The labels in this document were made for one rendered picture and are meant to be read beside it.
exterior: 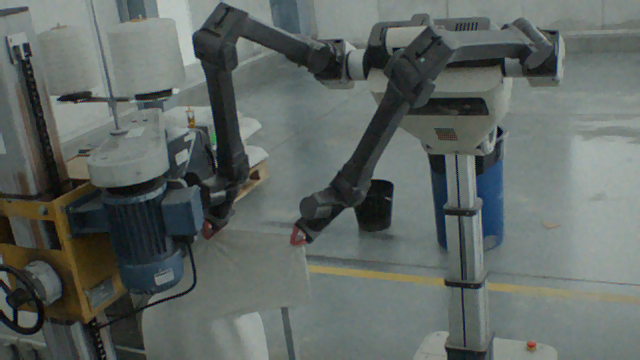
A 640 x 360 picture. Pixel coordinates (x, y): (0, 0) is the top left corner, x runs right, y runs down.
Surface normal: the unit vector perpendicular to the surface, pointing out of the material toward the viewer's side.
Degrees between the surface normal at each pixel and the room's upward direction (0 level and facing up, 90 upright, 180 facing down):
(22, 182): 90
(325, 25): 90
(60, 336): 90
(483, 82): 40
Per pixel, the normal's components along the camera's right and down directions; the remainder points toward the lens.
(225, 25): -0.29, -0.40
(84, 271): 0.90, 0.04
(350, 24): -0.43, 0.35
